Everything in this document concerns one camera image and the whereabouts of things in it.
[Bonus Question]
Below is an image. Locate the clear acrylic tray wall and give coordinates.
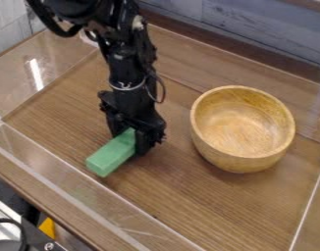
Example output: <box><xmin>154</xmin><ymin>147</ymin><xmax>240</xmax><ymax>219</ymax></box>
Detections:
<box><xmin>0</xmin><ymin>121</ymin><xmax>205</xmax><ymax>251</ymax></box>

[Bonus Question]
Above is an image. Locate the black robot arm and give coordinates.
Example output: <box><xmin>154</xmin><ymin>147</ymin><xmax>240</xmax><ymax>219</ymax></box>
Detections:
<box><xmin>25</xmin><ymin>0</ymin><xmax>166</xmax><ymax>155</ymax></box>

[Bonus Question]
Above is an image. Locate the black cable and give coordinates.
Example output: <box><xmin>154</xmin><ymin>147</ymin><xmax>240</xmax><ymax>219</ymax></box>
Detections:
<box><xmin>0</xmin><ymin>218</ymin><xmax>29</xmax><ymax>251</ymax></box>

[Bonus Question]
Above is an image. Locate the yellow warning label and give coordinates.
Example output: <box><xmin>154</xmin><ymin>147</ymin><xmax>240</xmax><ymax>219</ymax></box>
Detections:
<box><xmin>37</xmin><ymin>218</ymin><xmax>56</xmax><ymax>239</ymax></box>

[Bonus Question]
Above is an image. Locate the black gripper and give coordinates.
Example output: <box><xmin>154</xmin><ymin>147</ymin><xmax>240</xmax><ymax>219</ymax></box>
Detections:
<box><xmin>96</xmin><ymin>65</ymin><xmax>167</xmax><ymax>157</ymax></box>

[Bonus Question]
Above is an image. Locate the brown wooden bowl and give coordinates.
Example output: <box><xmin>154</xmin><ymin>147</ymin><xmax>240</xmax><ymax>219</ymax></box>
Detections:
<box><xmin>190</xmin><ymin>85</ymin><xmax>296</xmax><ymax>174</ymax></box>

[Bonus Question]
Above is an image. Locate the green rectangular block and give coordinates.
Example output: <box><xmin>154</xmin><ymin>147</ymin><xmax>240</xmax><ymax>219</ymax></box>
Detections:
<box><xmin>86</xmin><ymin>128</ymin><xmax>135</xmax><ymax>177</ymax></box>

